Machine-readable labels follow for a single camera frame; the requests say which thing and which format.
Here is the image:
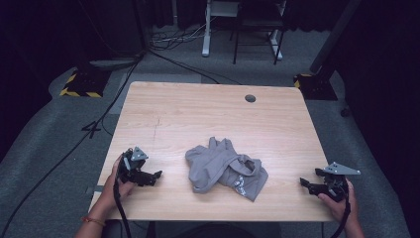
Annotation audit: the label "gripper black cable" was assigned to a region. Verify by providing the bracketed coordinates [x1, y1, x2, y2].
[329, 177, 352, 238]
[112, 157, 133, 238]

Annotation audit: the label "long black floor cable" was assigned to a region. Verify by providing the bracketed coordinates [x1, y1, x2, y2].
[0, 49, 148, 236]

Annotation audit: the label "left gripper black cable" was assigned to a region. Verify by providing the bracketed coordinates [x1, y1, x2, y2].
[112, 157, 133, 238]

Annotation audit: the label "bundle of floor cables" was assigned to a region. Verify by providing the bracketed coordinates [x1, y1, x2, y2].
[149, 18, 216, 53]

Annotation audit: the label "white desk frame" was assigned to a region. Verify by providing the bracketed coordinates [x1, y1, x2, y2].
[201, 0, 285, 61]

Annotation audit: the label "grey slanted pole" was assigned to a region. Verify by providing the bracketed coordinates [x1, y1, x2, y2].
[309, 0, 364, 74]

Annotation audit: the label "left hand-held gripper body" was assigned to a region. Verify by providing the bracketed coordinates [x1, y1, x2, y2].
[116, 146, 151, 185]

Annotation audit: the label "black chair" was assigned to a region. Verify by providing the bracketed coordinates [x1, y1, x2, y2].
[232, 0, 287, 66]

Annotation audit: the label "thin black floor cable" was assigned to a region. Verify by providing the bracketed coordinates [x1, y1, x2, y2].
[147, 49, 243, 86]

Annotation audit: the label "person's left hand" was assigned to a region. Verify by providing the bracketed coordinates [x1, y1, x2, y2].
[99, 154, 137, 213]

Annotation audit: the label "yellow black striped stand base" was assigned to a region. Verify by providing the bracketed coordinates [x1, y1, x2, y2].
[58, 67, 113, 99]
[292, 72, 339, 101]

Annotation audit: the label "grey pants with white print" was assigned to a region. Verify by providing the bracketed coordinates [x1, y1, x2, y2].
[184, 136, 269, 202]

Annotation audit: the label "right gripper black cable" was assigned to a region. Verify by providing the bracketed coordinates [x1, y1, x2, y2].
[329, 177, 352, 238]

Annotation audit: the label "orange bracelet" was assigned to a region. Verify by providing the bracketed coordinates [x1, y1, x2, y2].
[80, 215, 107, 228]

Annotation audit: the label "person's right hand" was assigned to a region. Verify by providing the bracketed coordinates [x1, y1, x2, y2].
[317, 179, 360, 226]

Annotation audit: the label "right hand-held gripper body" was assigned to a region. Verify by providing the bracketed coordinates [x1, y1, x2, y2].
[315, 161, 362, 203]

